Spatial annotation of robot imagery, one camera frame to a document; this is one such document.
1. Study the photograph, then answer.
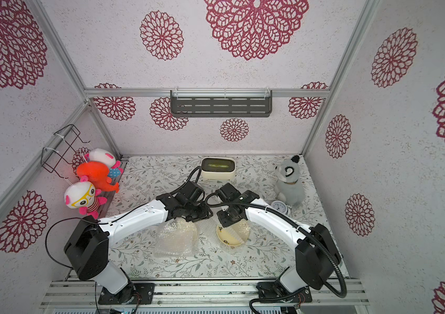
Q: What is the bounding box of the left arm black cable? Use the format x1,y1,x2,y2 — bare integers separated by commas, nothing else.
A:
44,166,204,307

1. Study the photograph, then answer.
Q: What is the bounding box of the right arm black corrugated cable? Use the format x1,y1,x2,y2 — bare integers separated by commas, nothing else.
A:
205,192,348,314

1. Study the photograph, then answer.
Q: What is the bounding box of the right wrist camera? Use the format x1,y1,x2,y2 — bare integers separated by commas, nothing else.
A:
216,183,260,204

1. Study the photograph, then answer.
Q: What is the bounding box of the black wire wall basket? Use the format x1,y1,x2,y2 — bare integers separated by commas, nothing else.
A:
40,124,91,179

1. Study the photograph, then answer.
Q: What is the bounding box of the bubble wrap sheet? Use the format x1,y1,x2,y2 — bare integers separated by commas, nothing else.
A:
198,217,247,253

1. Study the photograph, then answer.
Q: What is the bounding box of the grey metal wall shelf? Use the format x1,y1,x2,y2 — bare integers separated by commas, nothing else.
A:
170,90,273,118

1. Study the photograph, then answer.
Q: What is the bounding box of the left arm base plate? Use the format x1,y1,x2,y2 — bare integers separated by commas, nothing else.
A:
97,283,156,306

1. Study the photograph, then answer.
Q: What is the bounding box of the white plush with yellow glasses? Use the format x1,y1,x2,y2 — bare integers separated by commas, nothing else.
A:
64,176,107,219

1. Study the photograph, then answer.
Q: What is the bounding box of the small white round clock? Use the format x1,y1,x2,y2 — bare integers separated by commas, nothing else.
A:
271,200,290,216

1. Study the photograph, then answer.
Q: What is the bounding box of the grey raccoon plush toy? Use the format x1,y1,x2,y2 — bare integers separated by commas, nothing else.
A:
274,155,306,207

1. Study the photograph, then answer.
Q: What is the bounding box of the cream dinner plate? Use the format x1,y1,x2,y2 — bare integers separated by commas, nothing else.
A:
216,220,251,247

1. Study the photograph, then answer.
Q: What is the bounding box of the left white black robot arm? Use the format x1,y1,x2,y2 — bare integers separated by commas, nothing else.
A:
64,194,213,295

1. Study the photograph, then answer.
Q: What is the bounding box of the white pink plush top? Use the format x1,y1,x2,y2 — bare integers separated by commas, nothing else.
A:
84,149,124,179

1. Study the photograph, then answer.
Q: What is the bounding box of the cream box with dark lid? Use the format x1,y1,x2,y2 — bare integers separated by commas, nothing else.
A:
201,157,236,180

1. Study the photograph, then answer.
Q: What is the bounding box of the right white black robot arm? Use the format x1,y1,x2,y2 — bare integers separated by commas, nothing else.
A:
210,193,348,298

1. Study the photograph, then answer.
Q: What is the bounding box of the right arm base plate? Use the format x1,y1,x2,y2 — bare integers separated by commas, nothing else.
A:
256,281,313,304

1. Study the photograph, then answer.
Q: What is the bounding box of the left bubble wrapped plate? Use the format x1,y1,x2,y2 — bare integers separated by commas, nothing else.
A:
154,218,199,258

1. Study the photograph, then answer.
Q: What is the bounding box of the red octopus plush toy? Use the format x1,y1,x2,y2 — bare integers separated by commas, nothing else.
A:
76,161,120,193

